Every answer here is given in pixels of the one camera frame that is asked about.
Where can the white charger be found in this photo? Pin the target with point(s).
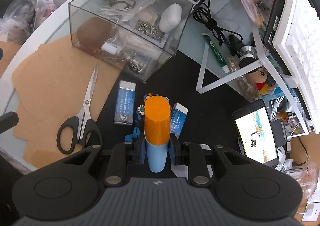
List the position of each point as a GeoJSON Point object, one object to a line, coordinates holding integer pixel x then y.
{"type": "Point", "coordinates": [311, 212]}

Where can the white earbuds case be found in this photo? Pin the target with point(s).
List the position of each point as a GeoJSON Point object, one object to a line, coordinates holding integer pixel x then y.
{"type": "Point", "coordinates": [170, 17]}

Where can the black desk mat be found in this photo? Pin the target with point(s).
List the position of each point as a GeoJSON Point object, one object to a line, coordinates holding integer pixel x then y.
{"type": "Point", "coordinates": [212, 116]}

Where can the orange and blue capsule case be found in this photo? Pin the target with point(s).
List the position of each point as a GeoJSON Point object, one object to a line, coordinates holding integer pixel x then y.
{"type": "Point", "coordinates": [157, 121]}

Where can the smartphone with lit screen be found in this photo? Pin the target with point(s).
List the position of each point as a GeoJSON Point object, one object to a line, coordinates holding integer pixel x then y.
{"type": "Point", "coordinates": [256, 133]}

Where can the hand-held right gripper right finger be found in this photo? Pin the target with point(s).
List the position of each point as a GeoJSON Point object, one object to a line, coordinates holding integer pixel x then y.
{"type": "Point", "coordinates": [173, 151]}

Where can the large clear drawer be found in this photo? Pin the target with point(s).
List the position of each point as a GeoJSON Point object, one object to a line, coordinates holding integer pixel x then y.
{"type": "Point", "coordinates": [135, 40]}

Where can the white keyboard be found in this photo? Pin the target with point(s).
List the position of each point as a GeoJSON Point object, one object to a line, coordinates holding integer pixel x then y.
{"type": "Point", "coordinates": [302, 35]}

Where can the granola snack packet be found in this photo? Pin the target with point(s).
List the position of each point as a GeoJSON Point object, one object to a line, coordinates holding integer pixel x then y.
{"type": "Point", "coordinates": [248, 88]}

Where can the blue sleeved eraser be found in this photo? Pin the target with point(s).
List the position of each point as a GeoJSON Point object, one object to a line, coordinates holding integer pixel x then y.
{"type": "Point", "coordinates": [178, 119]}
{"type": "Point", "coordinates": [125, 103]}

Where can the metal trinkets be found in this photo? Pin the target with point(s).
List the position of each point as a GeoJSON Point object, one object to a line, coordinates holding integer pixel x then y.
{"type": "Point", "coordinates": [133, 62]}

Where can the brown round pouch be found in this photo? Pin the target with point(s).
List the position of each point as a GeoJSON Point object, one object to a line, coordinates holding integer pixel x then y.
{"type": "Point", "coordinates": [93, 32]}

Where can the brown paper sheets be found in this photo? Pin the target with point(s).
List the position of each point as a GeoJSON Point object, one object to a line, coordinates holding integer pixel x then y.
{"type": "Point", "coordinates": [50, 85]}

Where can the black and silver gadget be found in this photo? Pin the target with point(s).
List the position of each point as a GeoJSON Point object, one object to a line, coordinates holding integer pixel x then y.
{"type": "Point", "coordinates": [247, 55]}

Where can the white metal laptop stand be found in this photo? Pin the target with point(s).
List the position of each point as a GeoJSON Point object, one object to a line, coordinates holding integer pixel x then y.
{"type": "Point", "coordinates": [207, 70]}

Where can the cartoon boy figure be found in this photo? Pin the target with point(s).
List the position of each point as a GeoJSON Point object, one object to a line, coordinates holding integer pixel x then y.
{"type": "Point", "coordinates": [261, 78]}

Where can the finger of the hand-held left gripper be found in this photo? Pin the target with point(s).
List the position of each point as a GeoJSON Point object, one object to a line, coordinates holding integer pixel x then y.
{"type": "Point", "coordinates": [8, 121]}

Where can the clear plastic bags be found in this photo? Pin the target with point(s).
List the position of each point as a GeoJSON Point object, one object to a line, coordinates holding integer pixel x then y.
{"type": "Point", "coordinates": [27, 10]}

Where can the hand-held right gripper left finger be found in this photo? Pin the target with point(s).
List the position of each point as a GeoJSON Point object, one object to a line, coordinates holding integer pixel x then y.
{"type": "Point", "coordinates": [140, 152]}

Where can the green toothpaste tube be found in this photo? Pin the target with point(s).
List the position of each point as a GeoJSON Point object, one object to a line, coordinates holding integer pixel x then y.
{"type": "Point", "coordinates": [217, 53]}

